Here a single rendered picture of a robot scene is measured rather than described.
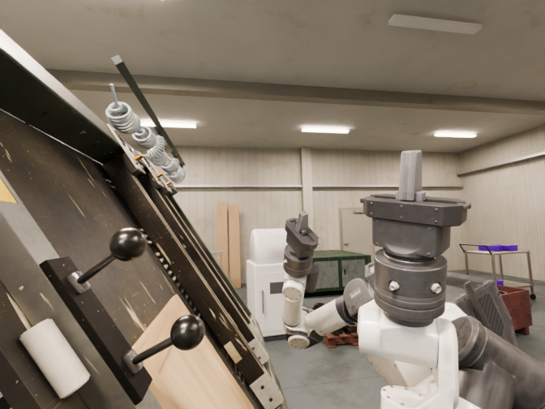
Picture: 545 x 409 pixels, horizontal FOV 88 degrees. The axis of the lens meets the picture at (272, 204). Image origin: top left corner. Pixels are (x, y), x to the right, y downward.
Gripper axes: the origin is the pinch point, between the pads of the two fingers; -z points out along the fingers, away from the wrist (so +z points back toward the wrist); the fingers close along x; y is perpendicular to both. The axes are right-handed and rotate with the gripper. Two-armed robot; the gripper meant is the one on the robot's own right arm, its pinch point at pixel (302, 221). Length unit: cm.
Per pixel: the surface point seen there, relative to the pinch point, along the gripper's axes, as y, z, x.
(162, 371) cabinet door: 41.5, 4.7, 20.6
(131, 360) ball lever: 43, -11, 27
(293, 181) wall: -393, 388, -593
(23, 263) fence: 51, -23, 17
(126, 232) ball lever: 40, -27, 22
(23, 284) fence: 52, -21, 18
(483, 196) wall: -931, 417, -304
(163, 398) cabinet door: 42.0, 2.3, 26.2
